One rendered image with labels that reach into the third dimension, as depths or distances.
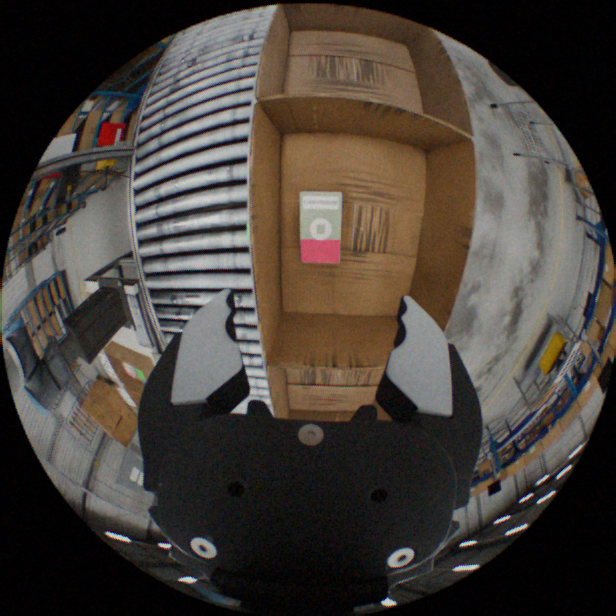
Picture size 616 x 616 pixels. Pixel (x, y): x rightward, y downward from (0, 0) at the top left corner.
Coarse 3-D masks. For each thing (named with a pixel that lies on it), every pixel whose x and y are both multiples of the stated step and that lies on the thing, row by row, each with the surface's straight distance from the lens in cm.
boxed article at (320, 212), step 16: (304, 192) 37; (320, 192) 37; (336, 192) 37; (304, 208) 37; (320, 208) 37; (336, 208) 37; (304, 224) 37; (320, 224) 37; (336, 224) 37; (304, 240) 38; (320, 240) 38; (336, 240) 38; (304, 256) 39; (320, 256) 39; (336, 256) 39
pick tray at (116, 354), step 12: (108, 348) 138; (120, 348) 132; (108, 360) 144; (120, 360) 150; (132, 360) 120; (144, 360) 116; (120, 372) 154; (144, 372) 114; (132, 384) 149; (144, 384) 145
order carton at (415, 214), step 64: (256, 128) 28; (320, 128) 40; (384, 128) 38; (448, 128) 33; (256, 192) 27; (384, 192) 42; (448, 192) 38; (256, 256) 27; (384, 256) 44; (448, 256) 36; (320, 320) 45; (384, 320) 48; (448, 320) 35
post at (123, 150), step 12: (120, 144) 90; (60, 156) 73; (72, 156) 75; (84, 156) 76; (96, 156) 78; (108, 156) 81; (120, 156) 85; (36, 168) 71; (48, 168) 71; (60, 168) 75; (120, 168) 88; (36, 180) 73
